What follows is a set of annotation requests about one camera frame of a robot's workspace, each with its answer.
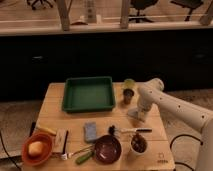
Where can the black office chair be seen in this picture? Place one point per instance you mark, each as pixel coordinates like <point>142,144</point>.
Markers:
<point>141,5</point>

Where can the orange bowl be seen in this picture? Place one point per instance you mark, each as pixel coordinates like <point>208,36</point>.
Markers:
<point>47,151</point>

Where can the black and white brush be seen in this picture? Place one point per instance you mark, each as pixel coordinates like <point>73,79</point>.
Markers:
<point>113,130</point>

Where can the yellow-green plastic cup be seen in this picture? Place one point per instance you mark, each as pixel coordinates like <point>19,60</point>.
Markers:
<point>129,83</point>

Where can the wooden block brush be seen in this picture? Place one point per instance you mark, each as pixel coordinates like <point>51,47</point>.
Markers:
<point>59,140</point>

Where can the wooden table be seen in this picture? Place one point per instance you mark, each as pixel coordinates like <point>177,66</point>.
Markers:
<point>158,156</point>

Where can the silver fork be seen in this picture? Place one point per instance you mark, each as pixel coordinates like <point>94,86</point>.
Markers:
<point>68,155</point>

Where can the grey-blue towel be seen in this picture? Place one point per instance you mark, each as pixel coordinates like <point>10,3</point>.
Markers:
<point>133,113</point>

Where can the yellow potato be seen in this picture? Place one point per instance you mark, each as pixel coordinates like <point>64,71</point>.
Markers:
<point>35,149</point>

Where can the dark maroon bowl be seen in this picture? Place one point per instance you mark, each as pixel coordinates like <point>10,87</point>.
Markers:
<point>107,149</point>

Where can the white cup with dark contents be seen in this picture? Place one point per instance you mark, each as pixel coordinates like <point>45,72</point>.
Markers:
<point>138,145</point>

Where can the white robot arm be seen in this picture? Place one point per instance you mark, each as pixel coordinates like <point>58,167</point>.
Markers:
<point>197,117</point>

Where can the blue sponge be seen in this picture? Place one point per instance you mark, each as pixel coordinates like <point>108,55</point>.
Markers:
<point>90,133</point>

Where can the dark metal cup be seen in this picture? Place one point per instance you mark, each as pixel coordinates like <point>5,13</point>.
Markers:
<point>127,95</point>

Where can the yellow banana piece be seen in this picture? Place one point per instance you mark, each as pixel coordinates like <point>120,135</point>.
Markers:
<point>46,129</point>

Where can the green handled tool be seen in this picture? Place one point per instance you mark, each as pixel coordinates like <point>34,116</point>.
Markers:
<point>80,160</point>

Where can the green plastic tray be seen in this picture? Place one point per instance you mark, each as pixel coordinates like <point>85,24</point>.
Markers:
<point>88,94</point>

